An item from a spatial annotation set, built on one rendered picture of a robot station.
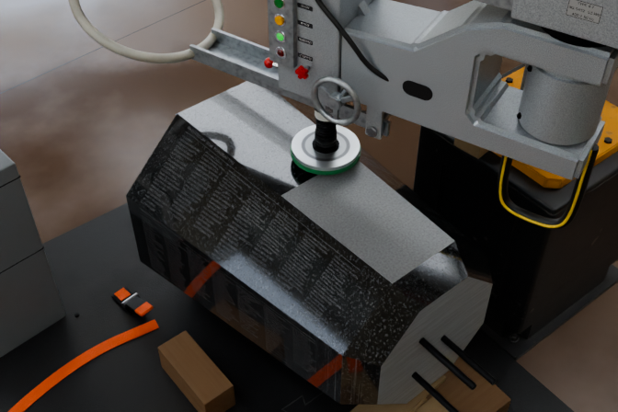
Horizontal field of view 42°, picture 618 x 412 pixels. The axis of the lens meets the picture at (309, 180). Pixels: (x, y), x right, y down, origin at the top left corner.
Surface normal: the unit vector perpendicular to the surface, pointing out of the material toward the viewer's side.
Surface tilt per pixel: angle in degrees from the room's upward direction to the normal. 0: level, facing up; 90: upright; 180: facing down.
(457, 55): 90
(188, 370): 0
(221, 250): 45
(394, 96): 90
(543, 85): 90
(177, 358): 0
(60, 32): 0
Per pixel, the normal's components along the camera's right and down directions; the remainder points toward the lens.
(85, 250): 0.00, -0.73
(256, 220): -0.52, -0.20
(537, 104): -0.85, 0.36
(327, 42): -0.53, 0.58
